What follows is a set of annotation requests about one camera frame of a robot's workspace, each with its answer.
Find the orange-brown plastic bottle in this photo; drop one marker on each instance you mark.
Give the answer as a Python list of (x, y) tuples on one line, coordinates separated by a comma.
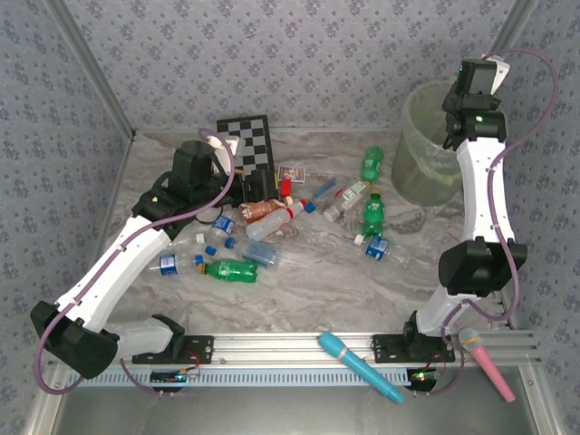
[(260, 209)]

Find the clear bottle red-white label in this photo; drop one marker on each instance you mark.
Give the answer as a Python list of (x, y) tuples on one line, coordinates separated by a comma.
[(267, 229)]

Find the crushed clear blue-label bottle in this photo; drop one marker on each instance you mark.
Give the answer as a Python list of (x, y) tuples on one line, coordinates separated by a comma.
[(258, 253)]

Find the clear bottle white-green label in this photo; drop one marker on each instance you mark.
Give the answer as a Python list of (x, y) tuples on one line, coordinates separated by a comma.
[(351, 195)]

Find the green plastic bottle yellow cap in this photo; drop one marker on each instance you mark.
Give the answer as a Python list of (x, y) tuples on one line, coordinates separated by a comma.
[(372, 163), (231, 270), (374, 215)]

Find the clear bottle blue barcode label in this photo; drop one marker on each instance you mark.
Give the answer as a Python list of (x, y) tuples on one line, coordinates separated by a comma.
[(168, 265)]

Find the clear Pepsi bottle white cap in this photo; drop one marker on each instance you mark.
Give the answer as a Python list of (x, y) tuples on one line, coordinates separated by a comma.
[(377, 248)]

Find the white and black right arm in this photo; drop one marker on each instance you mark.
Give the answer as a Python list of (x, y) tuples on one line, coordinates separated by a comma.
[(480, 190)]

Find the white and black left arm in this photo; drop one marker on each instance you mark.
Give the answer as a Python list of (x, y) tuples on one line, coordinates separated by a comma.
[(127, 254)]

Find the translucent green plastic bin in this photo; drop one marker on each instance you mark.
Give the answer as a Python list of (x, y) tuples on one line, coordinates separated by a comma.
[(417, 163)]

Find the red plastic block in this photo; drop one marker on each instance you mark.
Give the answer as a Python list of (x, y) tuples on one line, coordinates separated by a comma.
[(286, 188)]

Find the playing card box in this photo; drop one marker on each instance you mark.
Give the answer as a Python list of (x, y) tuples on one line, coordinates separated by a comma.
[(291, 174)]

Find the black and grey chessboard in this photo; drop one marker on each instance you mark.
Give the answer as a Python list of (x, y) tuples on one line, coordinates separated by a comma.
[(256, 136)]

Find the loose blue bottle cap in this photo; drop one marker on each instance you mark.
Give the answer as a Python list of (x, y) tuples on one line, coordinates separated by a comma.
[(230, 243), (210, 250)]

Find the loose white bottle cap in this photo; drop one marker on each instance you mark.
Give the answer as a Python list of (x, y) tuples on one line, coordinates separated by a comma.
[(200, 237)]

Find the blue toy microphone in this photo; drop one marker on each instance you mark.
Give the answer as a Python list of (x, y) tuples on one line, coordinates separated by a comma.
[(358, 364)]

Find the small circuit board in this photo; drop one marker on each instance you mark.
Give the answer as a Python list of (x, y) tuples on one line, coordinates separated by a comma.
[(421, 377), (172, 377)]

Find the grey metal tray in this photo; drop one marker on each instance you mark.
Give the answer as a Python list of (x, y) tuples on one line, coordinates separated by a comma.
[(290, 412)]

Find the pink toy microphone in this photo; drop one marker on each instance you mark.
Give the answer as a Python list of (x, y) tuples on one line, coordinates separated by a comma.
[(487, 362)]

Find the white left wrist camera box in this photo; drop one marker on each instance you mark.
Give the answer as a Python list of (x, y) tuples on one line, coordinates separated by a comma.
[(225, 151)]

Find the aluminium frame post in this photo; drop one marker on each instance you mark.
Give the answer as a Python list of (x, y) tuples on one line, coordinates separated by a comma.
[(93, 68), (514, 22)]

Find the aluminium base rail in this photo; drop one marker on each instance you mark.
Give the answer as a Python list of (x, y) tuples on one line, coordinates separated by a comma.
[(272, 349)]

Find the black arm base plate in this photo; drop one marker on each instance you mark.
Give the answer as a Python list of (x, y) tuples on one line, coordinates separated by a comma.
[(201, 349), (385, 349)]

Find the aluminium side rail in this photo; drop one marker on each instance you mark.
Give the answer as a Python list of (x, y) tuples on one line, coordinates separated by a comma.
[(505, 317)]

